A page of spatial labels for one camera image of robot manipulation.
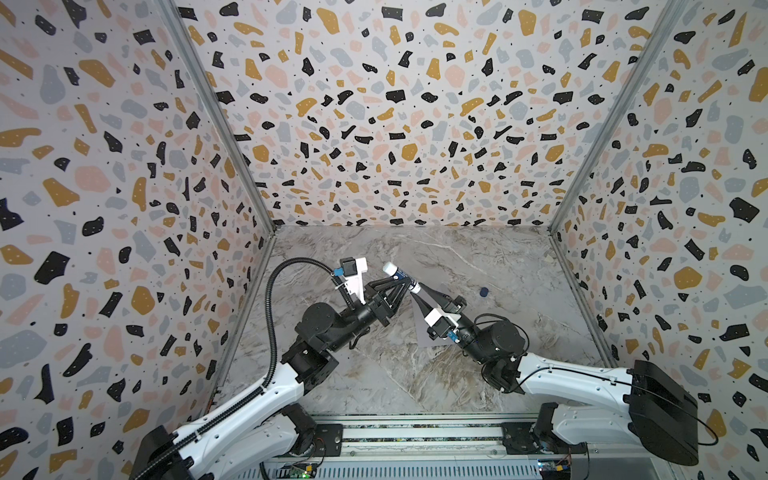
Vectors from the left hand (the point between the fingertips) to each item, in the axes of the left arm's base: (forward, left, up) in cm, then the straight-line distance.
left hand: (409, 280), depth 59 cm
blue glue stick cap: (+21, -28, -38) cm, 52 cm away
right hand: (+1, -3, -3) cm, 4 cm away
